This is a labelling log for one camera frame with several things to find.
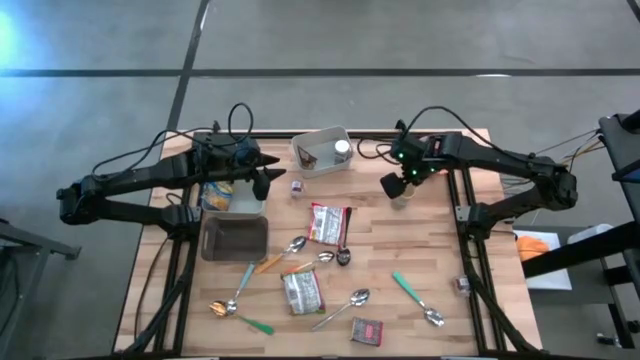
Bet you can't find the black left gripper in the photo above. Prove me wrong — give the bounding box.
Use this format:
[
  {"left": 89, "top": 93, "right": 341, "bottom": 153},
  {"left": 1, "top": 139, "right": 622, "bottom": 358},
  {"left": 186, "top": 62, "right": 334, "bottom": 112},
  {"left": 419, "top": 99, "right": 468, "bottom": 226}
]
[{"left": 199, "top": 139, "right": 288, "bottom": 203}]

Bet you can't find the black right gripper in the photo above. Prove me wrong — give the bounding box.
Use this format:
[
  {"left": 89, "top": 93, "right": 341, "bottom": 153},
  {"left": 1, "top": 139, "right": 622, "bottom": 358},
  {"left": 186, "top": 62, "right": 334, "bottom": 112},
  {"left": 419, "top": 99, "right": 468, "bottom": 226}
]
[{"left": 379, "top": 133, "right": 444, "bottom": 200}]

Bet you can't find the spice jar with tan lid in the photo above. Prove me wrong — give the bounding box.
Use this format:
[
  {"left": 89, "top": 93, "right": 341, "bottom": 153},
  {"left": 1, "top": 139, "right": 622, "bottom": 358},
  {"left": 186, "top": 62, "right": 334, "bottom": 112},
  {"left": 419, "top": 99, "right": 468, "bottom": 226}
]
[{"left": 390, "top": 182, "right": 417, "bottom": 211}]

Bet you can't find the dark brown spice jar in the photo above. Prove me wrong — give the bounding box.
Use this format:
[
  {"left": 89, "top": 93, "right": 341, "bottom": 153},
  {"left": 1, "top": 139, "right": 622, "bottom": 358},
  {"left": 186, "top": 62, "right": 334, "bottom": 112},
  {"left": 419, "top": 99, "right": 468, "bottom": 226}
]
[{"left": 298, "top": 145, "right": 319, "bottom": 172}]

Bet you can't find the blue and yellow chips bag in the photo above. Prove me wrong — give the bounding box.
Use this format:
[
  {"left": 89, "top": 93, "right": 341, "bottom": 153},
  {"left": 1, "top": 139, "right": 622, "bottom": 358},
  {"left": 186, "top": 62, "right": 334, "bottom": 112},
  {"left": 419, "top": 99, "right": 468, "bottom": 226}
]
[{"left": 201, "top": 180, "right": 235, "bottom": 212}]

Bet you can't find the spice jar with white lid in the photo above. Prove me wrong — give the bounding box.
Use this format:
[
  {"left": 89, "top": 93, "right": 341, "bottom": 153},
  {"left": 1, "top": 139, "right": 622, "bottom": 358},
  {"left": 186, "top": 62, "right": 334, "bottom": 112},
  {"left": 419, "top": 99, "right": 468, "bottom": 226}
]
[{"left": 333, "top": 139, "right": 352, "bottom": 165}]

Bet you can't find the dark brown plastic tray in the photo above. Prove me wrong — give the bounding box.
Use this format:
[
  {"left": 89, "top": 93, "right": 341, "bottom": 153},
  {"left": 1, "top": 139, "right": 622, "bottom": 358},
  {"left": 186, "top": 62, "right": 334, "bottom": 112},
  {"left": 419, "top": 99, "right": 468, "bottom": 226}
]
[{"left": 200, "top": 215, "right": 270, "bottom": 263}]

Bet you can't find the spoon with yellow handle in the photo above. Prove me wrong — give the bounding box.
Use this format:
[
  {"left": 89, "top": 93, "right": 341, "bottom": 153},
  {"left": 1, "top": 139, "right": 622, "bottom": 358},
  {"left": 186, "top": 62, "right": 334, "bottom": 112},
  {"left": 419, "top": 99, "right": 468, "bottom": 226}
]
[{"left": 253, "top": 235, "right": 308, "bottom": 275}]

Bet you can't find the spoon with orange handle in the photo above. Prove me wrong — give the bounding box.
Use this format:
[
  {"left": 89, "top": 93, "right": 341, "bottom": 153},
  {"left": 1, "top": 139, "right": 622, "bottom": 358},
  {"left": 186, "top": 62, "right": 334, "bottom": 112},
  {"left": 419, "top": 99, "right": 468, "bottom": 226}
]
[{"left": 280, "top": 250, "right": 336, "bottom": 277}]

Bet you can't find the spoon with light blue handle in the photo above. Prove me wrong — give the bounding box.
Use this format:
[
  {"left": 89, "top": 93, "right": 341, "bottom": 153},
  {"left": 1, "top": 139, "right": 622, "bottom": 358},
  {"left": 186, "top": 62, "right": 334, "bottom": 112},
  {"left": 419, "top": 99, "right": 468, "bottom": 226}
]
[{"left": 224, "top": 261, "right": 257, "bottom": 317}]

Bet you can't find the spoon with teal handle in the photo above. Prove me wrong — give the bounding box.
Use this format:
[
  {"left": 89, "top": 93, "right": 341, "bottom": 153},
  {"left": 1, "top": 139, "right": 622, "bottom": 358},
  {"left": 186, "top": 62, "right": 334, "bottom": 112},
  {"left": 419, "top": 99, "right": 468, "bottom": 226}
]
[{"left": 391, "top": 270, "right": 446, "bottom": 328}]

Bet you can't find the gold spoon with green handle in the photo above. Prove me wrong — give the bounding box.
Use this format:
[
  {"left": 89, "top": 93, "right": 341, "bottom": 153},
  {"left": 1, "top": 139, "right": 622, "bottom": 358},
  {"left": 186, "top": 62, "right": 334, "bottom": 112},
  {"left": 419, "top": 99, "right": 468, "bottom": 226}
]
[{"left": 208, "top": 299, "right": 276, "bottom": 337}]

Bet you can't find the white plastic storage bin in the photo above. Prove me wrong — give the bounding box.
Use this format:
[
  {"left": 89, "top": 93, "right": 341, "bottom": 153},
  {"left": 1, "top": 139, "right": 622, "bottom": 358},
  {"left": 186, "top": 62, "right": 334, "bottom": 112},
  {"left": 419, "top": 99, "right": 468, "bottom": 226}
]
[
  {"left": 290, "top": 124, "right": 356, "bottom": 179},
  {"left": 201, "top": 179, "right": 267, "bottom": 220}
]

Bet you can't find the small dark round cup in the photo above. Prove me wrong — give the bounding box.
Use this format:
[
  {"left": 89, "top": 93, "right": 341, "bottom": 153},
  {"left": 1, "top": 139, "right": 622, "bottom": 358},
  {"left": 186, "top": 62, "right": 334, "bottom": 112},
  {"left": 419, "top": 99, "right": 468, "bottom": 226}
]
[{"left": 335, "top": 206, "right": 354, "bottom": 267}]

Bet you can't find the plain all-metal spoon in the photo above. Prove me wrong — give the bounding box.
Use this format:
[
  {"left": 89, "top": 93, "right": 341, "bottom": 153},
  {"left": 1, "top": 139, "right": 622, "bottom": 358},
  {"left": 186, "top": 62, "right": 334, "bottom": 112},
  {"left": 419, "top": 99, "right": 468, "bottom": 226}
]
[{"left": 311, "top": 287, "right": 372, "bottom": 333}]

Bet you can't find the silver snack bag red edge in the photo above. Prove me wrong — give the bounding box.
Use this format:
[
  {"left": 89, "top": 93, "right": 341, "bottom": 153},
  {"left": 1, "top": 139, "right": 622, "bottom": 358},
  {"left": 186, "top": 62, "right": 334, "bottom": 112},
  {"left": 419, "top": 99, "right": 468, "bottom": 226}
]
[{"left": 280, "top": 268, "right": 327, "bottom": 317}]

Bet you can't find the red and gold tin box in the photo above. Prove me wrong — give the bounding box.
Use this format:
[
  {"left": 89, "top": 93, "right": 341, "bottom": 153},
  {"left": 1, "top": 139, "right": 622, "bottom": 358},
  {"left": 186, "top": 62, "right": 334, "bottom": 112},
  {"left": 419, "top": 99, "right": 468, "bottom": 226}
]
[{"left": 349, "top": 315, "right": 385, "bottom": 348}]

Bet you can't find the orange fabric item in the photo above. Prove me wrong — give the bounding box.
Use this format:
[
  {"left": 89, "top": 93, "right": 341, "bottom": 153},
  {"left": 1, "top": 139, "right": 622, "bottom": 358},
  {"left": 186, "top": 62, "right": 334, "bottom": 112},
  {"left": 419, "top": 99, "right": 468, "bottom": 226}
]
[{"left": 515, "top": 234, "right": 551, "bottom": 263}]

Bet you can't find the white paper sheet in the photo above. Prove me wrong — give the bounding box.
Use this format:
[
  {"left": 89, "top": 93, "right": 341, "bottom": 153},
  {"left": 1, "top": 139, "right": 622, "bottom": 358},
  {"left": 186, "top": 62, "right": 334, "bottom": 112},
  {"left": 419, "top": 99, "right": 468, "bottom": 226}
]
[{"left": 513, "top": 228, "right": 574, "bottom": 292}]

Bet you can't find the black overhead beam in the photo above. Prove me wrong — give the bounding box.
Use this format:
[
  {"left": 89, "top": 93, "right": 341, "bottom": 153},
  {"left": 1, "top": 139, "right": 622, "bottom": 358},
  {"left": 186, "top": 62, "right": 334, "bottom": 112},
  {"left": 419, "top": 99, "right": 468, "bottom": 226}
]
[{"left": 521, "top": 220, "right": 640, "bottom": 280}]

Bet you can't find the white plastic container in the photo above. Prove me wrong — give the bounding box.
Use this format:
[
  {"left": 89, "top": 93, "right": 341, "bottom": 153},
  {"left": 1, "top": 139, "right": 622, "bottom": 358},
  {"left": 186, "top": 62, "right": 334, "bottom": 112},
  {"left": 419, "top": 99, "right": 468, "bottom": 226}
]
[{"left": 566, "top": 222, "right": 615, "bottom": 246}]

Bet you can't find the black desk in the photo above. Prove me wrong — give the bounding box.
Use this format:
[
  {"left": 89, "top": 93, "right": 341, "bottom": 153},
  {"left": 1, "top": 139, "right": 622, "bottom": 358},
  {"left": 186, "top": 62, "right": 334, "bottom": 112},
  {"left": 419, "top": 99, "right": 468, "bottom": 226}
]
[{"left": 597, "top": 108, "right": 640, "bottom": 351}]

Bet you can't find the grey metal stand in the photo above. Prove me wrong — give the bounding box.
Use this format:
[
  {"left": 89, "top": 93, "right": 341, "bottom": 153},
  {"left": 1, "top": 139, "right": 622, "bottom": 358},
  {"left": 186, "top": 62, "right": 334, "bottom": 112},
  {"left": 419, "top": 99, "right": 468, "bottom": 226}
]
[{"left": 0, "top": 217, "right": 83, "bottom": 360}]

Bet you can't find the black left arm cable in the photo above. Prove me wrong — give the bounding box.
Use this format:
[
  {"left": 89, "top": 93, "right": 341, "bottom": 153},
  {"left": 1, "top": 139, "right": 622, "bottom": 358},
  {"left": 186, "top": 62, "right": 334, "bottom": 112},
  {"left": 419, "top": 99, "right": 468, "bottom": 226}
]
[{"left": 91, "top": 102, "right": 255, "bottom": 179}]

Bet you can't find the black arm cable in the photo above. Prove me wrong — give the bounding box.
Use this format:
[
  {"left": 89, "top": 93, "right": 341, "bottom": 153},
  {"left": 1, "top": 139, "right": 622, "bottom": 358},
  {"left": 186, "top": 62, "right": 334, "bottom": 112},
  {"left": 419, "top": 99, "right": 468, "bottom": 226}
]
[
  {"left": 397, "top": 104, "right": 506, "bottom": 154},
  {"left": 91, "top": 102, "right": 255, "bottom": 179}
]

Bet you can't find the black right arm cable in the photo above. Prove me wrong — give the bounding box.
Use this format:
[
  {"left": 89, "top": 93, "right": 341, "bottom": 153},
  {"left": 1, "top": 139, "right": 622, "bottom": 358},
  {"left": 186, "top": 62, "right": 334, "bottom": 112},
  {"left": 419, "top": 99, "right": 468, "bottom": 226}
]
[{"left": 397, "top": 104, "right": 506, "bottom": 154}]

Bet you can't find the bundle of thin wires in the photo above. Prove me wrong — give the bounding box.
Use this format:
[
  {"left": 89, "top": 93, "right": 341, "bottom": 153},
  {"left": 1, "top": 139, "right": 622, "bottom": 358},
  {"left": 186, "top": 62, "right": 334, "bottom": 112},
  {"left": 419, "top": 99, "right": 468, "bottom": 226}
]
[{"left": 559, "top": 127, "right": 604, "bottom": 169}]

